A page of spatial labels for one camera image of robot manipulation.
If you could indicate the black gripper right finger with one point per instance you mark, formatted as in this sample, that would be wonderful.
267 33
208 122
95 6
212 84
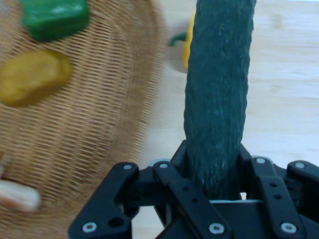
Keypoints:
276 194

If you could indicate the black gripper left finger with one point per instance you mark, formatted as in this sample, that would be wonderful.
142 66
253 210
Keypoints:
174 184

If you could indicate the dark green toy cucumber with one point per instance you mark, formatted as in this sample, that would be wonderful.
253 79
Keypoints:
219 87

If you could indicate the round wicker basket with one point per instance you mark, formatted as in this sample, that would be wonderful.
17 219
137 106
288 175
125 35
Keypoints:
87 119

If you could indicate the yellow toy bell pepper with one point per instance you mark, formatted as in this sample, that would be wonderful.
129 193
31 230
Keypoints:
187 53

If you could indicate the beige toy bread piece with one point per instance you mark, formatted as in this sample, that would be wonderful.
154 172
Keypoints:
17 195

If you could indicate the yellow-brown toy potato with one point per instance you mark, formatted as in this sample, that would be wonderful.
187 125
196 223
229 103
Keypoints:
32 77

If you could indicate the green toy bell pepper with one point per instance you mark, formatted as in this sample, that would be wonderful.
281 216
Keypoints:
56 20

